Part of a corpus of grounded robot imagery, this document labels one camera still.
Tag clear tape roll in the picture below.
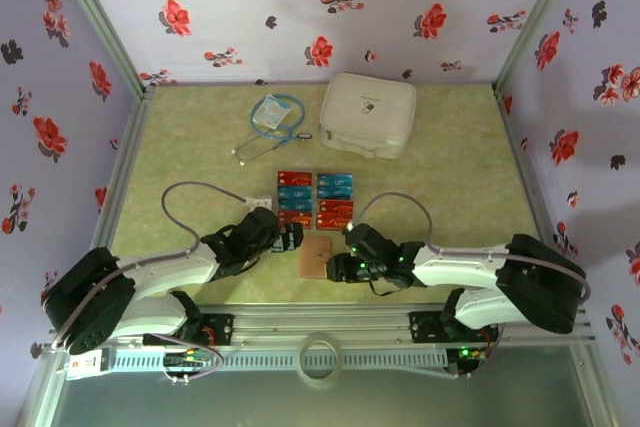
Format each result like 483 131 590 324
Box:
298 332 343 389

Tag blue stethoscope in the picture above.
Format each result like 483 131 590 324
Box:
232 93 314 166

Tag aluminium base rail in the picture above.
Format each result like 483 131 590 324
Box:
42 302 599 349

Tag blue VIP card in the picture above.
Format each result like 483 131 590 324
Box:
277 185 314 200
277 197 314 213
316 186 355 201
316 172 354 188

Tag white blue plastic packet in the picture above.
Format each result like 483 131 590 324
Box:
252 94 293 129

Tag white slotted cable duct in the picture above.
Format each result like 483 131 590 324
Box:
108 346 449 374

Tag grey base cable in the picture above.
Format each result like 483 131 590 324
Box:
439 316 511 381
147 332 226 387

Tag aluminium frame post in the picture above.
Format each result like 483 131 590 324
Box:
493 0 585 94
47 0 147 98

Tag white medical pouch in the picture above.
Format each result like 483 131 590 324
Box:
319 72 418 160

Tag white labelled power box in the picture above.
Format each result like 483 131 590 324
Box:
64 348 112 381

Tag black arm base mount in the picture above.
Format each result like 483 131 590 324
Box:
408 310 501 346
142 313 235 348

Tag red and blue packets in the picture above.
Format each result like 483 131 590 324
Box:
275 169 358 234

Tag green circuit board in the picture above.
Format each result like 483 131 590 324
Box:
447 344 489 366
163 350 212 370

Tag aluminium table edge rail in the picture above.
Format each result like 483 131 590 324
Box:
492 87 586 306
92 86 157 253

